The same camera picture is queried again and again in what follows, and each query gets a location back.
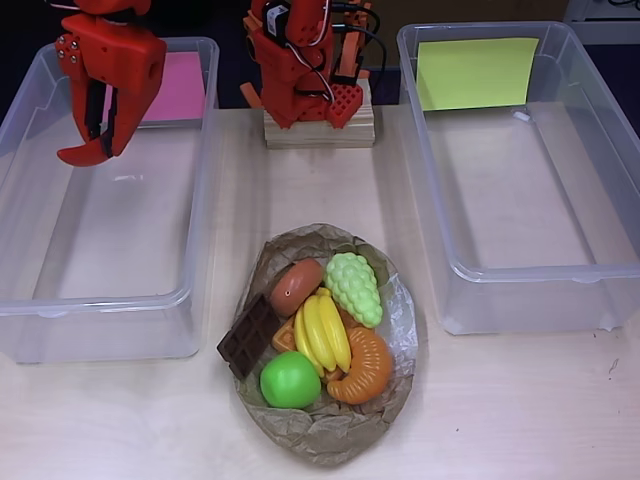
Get red toy chili pepper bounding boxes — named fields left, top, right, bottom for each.
left=56, top=134, right=114, bottom=168

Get brown toy donut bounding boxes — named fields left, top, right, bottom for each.
left=271, top=258, right=325, bottom=318

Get brown toy chocolate bar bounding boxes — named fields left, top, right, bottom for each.
left=216, top=292, right=282, bottom=380

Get light green toy grapes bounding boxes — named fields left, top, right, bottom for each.
left=323, top=252, right=384, bottom=330

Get green toy apple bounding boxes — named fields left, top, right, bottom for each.
left=259, top=350, right=322, bottom=409

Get pink paper sheet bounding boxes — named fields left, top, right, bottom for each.
left=102, top=51, right=207, bottom=126

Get clear plastic bin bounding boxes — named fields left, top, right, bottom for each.
left=0, top=36, right=221, bottom=365
left=397, top=20, right=640, bottom=336

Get yellow-green paper sheet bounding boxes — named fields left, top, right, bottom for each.
left=416, top=37, right=540, bottom=111

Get orange clamp with round hole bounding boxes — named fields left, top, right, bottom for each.
left=239, top=12, right=264, bottom=109

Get wooden base block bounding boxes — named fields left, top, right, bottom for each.
left=263, top=79, right=375, bottom=150

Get orange toy waffle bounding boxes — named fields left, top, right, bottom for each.
left=272, top=317, right=306, bottom=354

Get orange toy croissant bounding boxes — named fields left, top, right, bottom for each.
left=327, top=325, right=394, bottom=405

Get crumpled brown paper bag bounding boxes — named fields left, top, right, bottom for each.
left=233, top=223, right=419, bottom=469

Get black power cable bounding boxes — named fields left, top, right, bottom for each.
left=332, top=2, right=387, bottom=86

